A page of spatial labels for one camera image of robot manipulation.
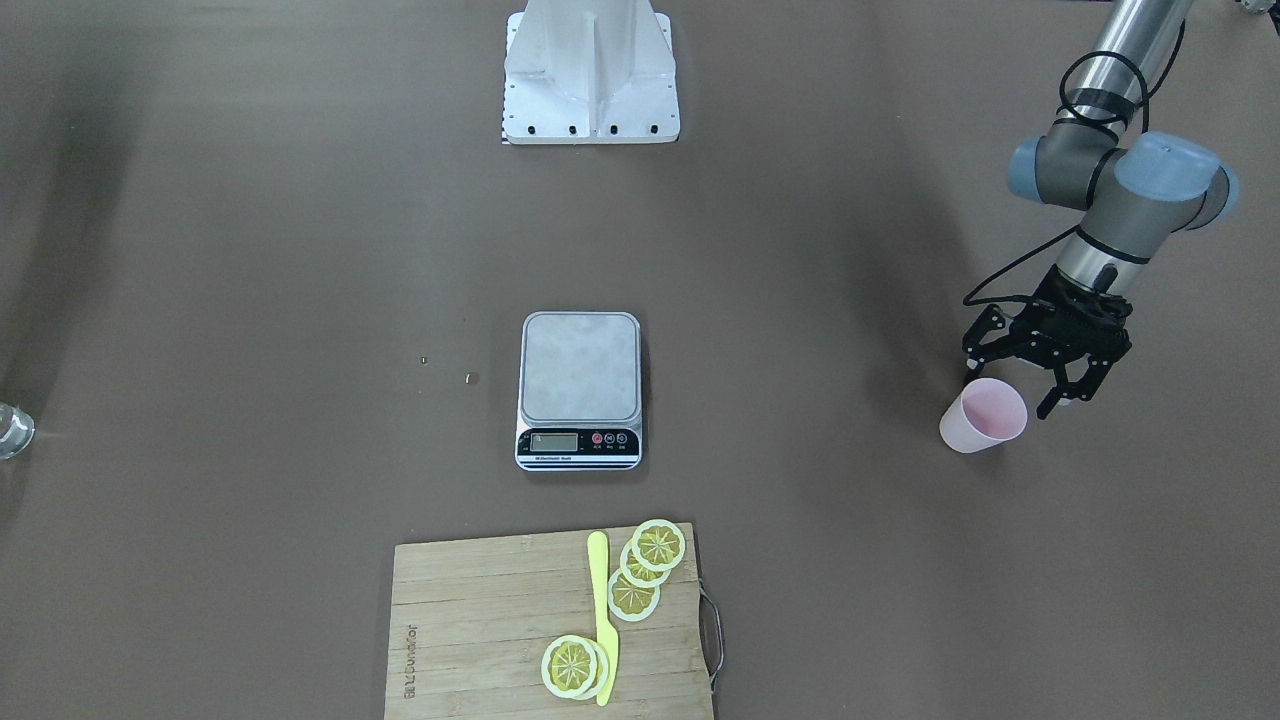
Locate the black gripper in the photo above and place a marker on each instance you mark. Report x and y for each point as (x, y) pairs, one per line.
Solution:
(1003, 343)

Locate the pink plastic cup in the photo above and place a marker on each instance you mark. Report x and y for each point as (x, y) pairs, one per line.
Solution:
(987, 412)

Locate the glass sauce bottle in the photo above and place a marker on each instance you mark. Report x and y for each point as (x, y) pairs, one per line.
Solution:
(17, 430)

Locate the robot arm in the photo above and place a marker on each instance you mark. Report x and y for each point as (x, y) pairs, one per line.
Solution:
(1131, 198)

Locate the digital kitchen scale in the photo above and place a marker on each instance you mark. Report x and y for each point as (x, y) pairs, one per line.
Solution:
(580, 392)

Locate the lemon slice top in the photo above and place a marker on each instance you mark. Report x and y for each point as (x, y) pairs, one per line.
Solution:
(658, 545)

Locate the yellow plastic knife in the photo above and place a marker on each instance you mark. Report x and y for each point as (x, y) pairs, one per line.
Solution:
(599, 562)

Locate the lemon slice under front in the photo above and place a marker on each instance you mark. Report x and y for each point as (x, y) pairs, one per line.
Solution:
(601, 676)

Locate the bamboo cutting board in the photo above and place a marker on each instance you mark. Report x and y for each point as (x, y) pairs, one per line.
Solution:
(471, 618)

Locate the white pedestal base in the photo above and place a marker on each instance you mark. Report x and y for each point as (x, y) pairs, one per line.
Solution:
(598, 72)

